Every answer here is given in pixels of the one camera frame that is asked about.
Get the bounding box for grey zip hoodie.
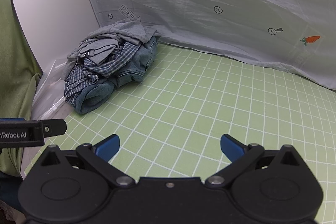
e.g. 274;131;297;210
62;19;156;80

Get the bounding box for clear plastic bag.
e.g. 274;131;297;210
31;59;73;120

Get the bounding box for blue denim jeans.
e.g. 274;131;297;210
64;36;158;114

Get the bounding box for green grid mat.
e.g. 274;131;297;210
24;43;336;224

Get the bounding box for blue plaid shirt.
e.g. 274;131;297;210
64;42;141;106

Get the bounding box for carrot print grey sheet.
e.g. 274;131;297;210
90;0;335;90

